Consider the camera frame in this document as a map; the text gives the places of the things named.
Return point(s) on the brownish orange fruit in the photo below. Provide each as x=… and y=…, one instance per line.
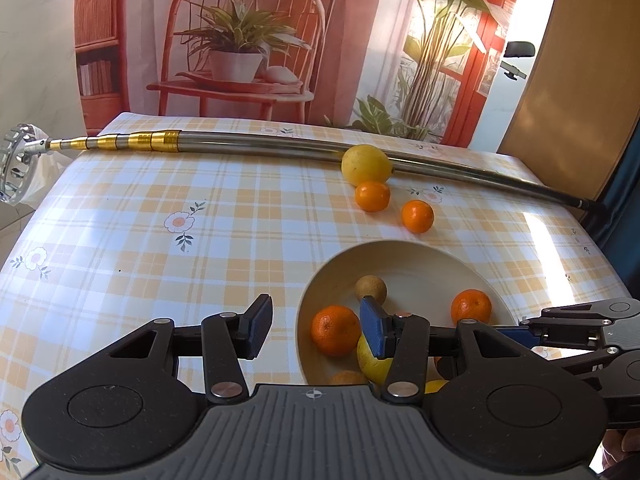
x=347, y=378

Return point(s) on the cream round bowl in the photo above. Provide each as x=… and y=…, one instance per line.
x=400, y=265

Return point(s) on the large yellow citrus fruit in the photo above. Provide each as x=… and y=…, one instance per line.
x=365, y=165

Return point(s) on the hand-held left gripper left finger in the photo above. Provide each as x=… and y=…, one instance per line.
x=261, y=327

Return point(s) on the wall poster with red chair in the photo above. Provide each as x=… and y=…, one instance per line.
x=350, y=35

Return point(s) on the small brown round fruit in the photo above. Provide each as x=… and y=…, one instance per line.
x=371, y=289

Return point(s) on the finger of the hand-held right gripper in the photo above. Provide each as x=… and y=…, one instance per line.
x=515, y=336
x=580, y=360

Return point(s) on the brown wooden board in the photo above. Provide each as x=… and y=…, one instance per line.
x=575, y=85

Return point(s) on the orange tangerine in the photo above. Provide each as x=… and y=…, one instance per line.
x=471, y=306
x=417, y=216
x=335, y=330
x=372, y=196

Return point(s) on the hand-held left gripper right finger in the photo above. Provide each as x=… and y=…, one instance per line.
x=374, y=327

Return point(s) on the dark blue cloth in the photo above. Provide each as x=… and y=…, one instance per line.
x=625, y=220

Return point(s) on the medium yellow citrus fruit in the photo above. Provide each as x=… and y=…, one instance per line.
x=372, y=370

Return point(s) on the black backdrop clamp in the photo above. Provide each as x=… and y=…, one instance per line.
x=520, y=49

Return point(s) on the steel and gold telescopic pole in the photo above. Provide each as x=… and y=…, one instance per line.
x=250, y=140

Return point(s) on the person's right hand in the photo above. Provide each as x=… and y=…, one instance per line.
x=625, y=452

